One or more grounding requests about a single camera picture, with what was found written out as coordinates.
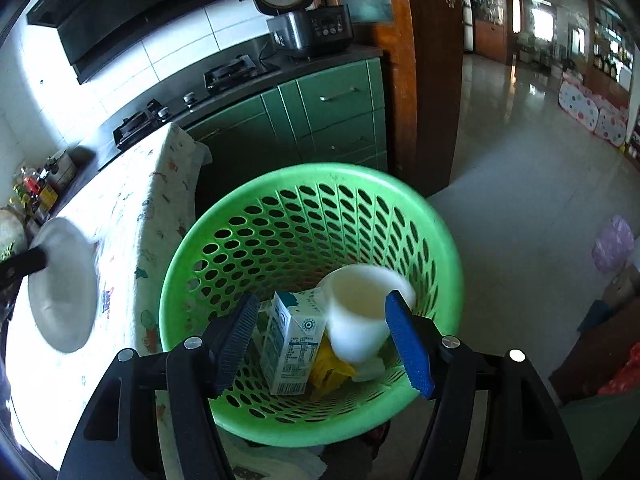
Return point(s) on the red plastic bag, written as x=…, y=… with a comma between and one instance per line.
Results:
x=622, y=372

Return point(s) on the black gas stove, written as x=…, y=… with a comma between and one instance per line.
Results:
x=230, y=72

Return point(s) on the wooden door frame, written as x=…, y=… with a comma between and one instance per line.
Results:
x=430, y=85

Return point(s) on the white plate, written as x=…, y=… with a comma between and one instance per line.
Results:
x=62, y=300

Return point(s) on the green kitchen cabinet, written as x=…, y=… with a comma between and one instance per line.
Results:
x=330, y=110

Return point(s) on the polka dot play fence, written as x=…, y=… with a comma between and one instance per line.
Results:
x=590, y=110

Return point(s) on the purple plastic bag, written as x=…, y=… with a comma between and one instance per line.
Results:
x=612, y=245

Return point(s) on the row of condiment bottles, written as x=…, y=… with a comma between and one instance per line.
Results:
x=32, y=195

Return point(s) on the white paper cup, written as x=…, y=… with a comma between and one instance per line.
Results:
x=355, y=330

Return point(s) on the beige plastic bag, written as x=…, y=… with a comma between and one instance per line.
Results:
x=11, y=225

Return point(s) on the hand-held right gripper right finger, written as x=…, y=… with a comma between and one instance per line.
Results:
x=410, y=345

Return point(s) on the wooden display cabinet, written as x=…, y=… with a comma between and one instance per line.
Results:
x=487, y=30

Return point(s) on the metal pot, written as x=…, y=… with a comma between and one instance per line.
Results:
x=62, y=167

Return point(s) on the green plastic basket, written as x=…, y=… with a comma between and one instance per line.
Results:
x=280, y=240

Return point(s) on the printed white tablecloth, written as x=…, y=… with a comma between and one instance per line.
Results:
x=135, y=220

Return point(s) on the black range hood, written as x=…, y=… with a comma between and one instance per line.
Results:
x=125, y=5

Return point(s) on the white milk carton round emblem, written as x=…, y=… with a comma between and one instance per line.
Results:
x=290, y=350

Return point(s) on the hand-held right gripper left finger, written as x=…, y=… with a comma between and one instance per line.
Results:
x=235, y=340

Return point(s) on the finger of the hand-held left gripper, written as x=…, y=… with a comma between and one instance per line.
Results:
x=25, y=261

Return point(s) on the yellow packet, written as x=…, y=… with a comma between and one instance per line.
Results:
x=327, y=365

